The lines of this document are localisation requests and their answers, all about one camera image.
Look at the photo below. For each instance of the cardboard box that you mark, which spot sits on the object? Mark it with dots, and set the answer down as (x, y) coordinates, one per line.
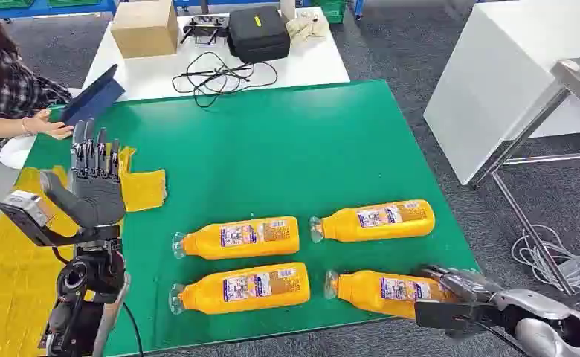
(144, 29)

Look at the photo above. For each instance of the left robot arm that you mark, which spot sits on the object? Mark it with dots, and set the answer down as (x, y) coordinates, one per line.
(90, 276)

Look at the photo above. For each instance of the green mat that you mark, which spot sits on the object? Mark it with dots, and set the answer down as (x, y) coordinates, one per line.
(270, 162)

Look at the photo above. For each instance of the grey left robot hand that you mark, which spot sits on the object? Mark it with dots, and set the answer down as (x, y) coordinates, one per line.
(95, 197)

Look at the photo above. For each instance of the white cabinet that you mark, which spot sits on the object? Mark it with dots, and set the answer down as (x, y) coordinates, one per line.
(487, 74)

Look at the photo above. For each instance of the white table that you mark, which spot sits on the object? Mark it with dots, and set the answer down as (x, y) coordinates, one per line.
(305, 66)

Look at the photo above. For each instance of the white cloth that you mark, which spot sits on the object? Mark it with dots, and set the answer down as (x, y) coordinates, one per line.
(16, 152)

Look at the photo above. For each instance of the orange drink bottle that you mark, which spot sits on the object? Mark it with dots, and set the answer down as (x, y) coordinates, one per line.
(344, 226)
(206, 241)
(359, 290)
(201, 295)

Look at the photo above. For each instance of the black controller device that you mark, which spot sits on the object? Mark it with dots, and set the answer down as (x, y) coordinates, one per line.
(204, 27)

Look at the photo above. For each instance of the beige cloth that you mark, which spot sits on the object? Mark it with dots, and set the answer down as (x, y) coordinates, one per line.
(307, 27)

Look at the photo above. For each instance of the white cup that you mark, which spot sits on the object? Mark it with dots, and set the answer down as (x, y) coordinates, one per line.
(287, 9)

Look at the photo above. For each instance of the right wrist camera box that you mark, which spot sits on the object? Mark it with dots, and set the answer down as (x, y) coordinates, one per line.
(440, 315)

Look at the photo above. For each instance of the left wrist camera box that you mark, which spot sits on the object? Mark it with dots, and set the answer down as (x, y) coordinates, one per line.
(26, 209)

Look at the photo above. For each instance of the person's hand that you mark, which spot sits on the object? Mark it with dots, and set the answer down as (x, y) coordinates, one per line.
(48, 128)

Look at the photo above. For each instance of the blue tablet case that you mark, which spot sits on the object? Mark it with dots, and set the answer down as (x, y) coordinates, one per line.
(93, 98)

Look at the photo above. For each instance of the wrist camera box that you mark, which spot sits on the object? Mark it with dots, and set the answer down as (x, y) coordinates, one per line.
(440, 315)
(26, 209)

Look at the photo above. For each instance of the yellow sheet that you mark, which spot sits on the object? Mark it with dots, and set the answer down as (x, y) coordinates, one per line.
(4, 286)

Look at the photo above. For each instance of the blue rack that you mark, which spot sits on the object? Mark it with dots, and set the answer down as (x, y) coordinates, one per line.
(48, 9)

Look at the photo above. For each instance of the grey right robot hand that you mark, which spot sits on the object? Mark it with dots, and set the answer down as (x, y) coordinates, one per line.
(462, 283)

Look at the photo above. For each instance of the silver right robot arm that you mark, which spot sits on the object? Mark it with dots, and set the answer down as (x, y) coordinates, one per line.
(541, 337)

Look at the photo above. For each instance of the green crate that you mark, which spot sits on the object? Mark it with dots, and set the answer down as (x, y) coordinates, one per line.
(332, 10)

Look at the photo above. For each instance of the person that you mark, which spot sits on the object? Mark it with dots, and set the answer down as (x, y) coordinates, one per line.
(4, 88)

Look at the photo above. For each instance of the black carry case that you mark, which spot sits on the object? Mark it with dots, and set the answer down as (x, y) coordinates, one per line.
(258, 34)

